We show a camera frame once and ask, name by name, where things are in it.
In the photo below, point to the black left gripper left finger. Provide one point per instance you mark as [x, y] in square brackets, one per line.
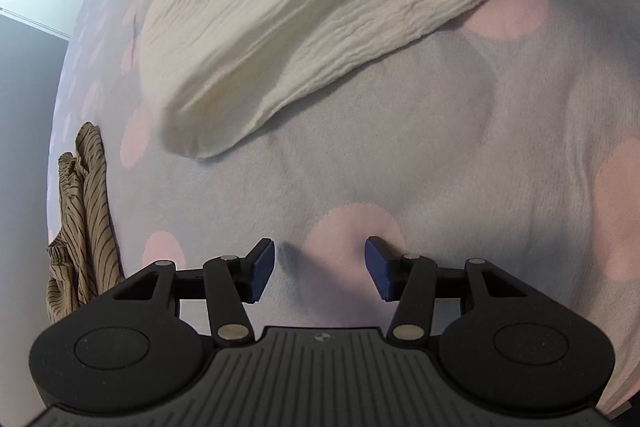
[227, 284]

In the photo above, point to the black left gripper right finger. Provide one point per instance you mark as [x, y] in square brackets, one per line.
[416, 283]

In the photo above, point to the brown striped garment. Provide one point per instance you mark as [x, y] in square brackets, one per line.
[84, 260]

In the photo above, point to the grey pink-dotted bedsheet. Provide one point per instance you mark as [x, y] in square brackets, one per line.
[511, 134]

